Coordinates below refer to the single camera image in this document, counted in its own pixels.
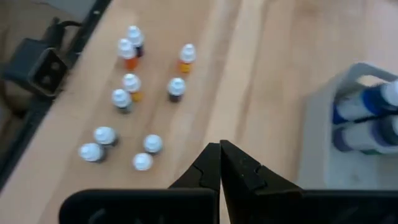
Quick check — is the dark bottle white cap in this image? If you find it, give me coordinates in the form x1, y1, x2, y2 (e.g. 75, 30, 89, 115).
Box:
331, 116, 398, 155

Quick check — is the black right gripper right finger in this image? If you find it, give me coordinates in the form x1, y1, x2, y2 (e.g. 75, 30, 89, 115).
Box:
220, 139, 398, 224

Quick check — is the small dark blue dropper bottle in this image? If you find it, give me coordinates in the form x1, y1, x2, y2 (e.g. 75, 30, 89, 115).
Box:
77, 142, 106, 164

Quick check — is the blue bottle white cap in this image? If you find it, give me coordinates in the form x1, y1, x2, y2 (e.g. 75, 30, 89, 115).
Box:
331, 79, 398, 125

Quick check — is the black aluminium table frame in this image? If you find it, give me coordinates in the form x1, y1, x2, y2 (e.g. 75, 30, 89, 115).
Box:
0, 0, 113, 190

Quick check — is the small dark green dropper bottle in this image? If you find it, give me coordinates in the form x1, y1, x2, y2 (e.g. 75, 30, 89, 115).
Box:
111, 88, 134, 114

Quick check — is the small black dropper bottle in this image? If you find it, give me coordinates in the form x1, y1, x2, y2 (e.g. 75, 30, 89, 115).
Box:
167, 77, 187, 103
142, 134, 164, 155

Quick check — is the grey plastic bin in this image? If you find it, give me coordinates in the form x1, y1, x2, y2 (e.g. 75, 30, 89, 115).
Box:
297, 62, 398, 191

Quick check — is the small dark purple dropper bottle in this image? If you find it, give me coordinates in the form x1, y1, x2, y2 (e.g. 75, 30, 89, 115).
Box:
126, 25, 146, 58

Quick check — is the small orange dropper bottle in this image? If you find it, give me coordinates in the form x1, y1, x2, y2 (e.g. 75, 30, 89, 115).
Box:
132, 152, 154, 172
178, 43, 197, 75
121, 73, 144, 103
117, 38, 139, 71

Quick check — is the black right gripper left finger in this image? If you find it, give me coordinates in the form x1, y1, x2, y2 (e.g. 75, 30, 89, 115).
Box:
58, 142, 221, 224

